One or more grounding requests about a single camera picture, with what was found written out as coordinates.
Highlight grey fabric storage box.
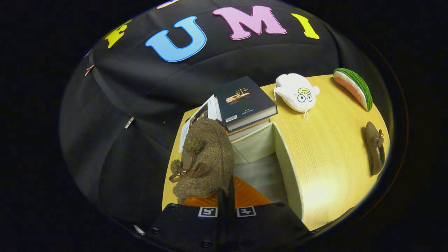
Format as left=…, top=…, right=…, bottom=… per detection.
left=231, top=122, right=305, bottom=220

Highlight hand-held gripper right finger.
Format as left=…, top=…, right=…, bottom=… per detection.
left=226, top=176, right=312, bottom=252

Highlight brown edged book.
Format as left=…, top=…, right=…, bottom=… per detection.
left=226, top=119, right=271, bottom=136

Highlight brown fuzzy bow shoe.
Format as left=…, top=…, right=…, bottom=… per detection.
left=169, top=118, right=234, bottom=204
left=365, top=121, right=386, bottom=176

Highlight white photo cover book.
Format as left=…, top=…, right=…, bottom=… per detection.
left=178, top=94, right=222, bottom=153

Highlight dark hardcover book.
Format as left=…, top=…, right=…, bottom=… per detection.
left=214, top=76, right=278, bottom=131

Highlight white plush toy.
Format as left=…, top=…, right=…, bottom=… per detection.
left=273, top=73, right=320, bottom=119

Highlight watermelon slice plush toy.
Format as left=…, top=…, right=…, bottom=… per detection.
left=333, top=68, right=373, bottom=112

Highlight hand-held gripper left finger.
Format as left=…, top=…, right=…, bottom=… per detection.
left=145, top=187, right=228, bottom=252

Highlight thin pale book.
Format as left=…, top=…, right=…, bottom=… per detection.
left=227, top=127, right=272, bottom=141

